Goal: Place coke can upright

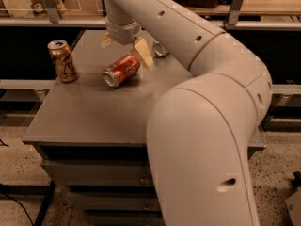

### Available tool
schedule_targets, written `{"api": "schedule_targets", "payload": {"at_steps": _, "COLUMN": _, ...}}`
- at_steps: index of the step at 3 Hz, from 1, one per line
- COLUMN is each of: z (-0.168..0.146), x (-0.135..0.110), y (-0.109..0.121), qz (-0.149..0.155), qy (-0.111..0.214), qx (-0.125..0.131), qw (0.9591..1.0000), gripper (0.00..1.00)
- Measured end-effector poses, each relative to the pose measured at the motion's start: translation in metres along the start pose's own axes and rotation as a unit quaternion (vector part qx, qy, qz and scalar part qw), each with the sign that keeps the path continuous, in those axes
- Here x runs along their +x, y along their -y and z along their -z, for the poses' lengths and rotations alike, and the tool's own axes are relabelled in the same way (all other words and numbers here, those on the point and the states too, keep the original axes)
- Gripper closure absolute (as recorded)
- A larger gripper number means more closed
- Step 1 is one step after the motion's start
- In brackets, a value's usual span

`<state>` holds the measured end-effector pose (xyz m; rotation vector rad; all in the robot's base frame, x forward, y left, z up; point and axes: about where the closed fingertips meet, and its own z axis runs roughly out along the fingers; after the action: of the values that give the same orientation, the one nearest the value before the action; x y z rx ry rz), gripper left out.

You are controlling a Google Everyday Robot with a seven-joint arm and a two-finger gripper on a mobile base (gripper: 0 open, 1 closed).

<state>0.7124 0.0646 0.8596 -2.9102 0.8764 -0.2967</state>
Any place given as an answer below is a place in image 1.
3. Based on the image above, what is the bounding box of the grey metal railing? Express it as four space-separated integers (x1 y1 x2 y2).
0 0 301 31

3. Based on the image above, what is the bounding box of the black floor cable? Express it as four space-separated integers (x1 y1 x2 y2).
0 191 35 226

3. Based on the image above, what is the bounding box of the top drawer knob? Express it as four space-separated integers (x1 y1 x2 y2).
139 174 151 185

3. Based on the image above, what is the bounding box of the gold brown soda can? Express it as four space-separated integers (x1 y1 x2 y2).
47 40 78 83

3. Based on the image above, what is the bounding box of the grey drawer cabinet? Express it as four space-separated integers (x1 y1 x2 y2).
22 29 266 226

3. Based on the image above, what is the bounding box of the red coke can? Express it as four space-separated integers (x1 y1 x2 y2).
103 55 140 88

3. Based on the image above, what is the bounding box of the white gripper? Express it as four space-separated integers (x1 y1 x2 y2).
101 16 153 69

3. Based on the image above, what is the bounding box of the white green soda can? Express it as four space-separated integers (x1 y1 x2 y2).
152 41 168 57

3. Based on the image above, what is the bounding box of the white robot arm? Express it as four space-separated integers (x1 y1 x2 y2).
105 0 272 226

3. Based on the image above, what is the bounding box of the grey box on floor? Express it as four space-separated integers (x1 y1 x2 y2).
284 171 301 226

